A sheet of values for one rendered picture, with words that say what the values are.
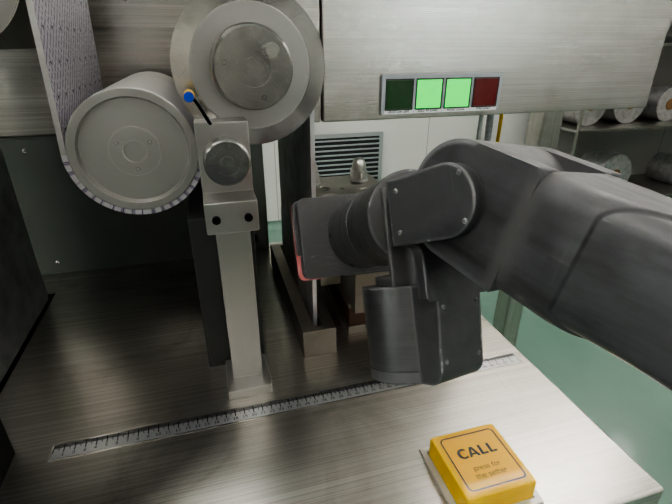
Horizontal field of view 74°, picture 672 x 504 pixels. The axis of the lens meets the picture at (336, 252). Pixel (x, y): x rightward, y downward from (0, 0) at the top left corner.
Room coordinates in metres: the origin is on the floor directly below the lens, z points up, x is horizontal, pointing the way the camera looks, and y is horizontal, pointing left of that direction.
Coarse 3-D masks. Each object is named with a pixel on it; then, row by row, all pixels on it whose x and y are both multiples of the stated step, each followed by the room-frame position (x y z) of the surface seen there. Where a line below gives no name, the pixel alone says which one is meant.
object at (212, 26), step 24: (240, 0) 0.46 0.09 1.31; (216, 24) 0.46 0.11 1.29; (264, 24) 0.47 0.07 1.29; (288, 24) 0.47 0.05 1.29; (192, 48) 0.45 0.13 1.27; (288, 48) 0.47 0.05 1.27; (192, 72) 0.45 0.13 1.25; (216, 96) 0.45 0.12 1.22; (288, 96) 0.47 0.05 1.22; (264, 120) 0.47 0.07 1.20
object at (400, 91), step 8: (392, 80) 0.86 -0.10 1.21; (400, 80) 0.86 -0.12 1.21; (408, 80) 0.87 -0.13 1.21; (392, 88) 0.86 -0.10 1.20; (400, 88) 0.86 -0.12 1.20; (408, 88) 0.87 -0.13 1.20; (392, 96) 0.86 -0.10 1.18; (400, 96) 0.86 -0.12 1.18; (408, 96) 0.87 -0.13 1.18; (392, 104) 0.86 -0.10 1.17; (400, 104) 0.86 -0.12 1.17; (408, 104) 0.87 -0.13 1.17
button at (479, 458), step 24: (456, 432) 0.32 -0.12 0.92; (480, 432) 0.32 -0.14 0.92; (432, 456) 0.31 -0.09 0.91; (456, 456) 0.29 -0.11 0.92; (480, 456) 0.29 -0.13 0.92; (504, 456) 0.29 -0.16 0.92; (456, 480) 0.27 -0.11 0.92; (480, 480) 0.27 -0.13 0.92; (504, 480) 0.27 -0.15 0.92; (528, 480) 0.27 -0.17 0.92
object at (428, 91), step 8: (424, 80) 0.88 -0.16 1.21; (432, 80) 0.88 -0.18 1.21; (440, 80) 0.88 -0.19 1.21; (424, 88) 0.88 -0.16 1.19; (432, 88) 0.88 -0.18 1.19; (440, 88) 0.89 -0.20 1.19; (424, 96) 0.88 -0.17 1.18; (432, 96) 0.88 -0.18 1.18; (440, 96) 0.89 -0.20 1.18; (416, 104) 0.87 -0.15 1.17; (424, 104) 0.88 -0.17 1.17; (432, 104) 0.88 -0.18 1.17
